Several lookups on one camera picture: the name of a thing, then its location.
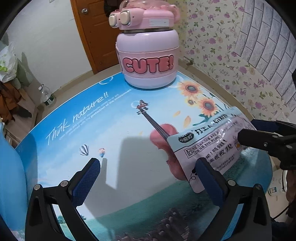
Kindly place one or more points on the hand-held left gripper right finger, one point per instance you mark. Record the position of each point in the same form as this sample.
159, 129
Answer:
209, 183

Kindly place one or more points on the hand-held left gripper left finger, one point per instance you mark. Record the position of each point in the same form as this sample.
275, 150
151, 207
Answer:
85, 183

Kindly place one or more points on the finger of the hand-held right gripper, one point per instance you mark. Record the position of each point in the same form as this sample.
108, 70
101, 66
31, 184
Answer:
263, 125
259, 139

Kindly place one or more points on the white purple snack pouch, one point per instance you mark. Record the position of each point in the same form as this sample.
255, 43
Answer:
208, 143

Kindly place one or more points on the person's right hand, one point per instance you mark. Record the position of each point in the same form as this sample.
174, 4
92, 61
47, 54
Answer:
291, 187

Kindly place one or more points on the large clear water bottle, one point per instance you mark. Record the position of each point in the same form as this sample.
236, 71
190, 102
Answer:
46, 95

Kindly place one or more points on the brown orange jacket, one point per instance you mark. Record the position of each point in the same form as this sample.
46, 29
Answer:
9, 97

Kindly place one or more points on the pink water jug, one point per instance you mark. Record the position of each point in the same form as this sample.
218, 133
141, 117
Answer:
148, 46

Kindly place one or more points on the brown wooden door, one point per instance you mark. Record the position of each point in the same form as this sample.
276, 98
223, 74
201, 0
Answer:
97, 41

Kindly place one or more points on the white green plastic bag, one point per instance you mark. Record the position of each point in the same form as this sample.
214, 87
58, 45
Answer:
8, 62

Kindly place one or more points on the grey brick wall panel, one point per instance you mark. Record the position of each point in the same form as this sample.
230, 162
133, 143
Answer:
266, 46

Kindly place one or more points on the metal wall tap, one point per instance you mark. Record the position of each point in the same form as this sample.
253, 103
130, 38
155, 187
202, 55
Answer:
190, 61

